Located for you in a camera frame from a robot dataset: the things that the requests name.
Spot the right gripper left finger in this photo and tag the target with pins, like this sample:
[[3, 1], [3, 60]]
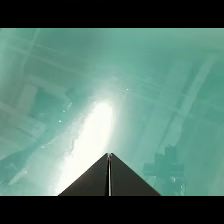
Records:
[[96, 181]]

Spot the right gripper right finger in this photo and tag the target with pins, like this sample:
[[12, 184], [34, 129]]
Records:
[[125, 181]]

